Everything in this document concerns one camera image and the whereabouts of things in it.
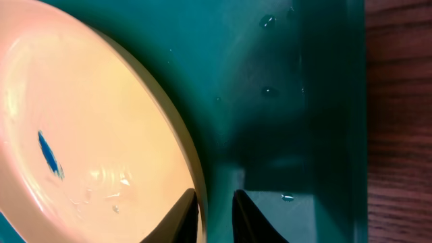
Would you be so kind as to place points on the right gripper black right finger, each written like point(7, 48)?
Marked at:
point(249, 224)

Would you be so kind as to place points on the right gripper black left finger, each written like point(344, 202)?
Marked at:
point(180, 225)

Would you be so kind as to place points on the yellow plate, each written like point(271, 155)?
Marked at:
point(92, 149)

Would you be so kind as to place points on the blue plastic tray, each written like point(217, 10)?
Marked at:
point(273, 96)

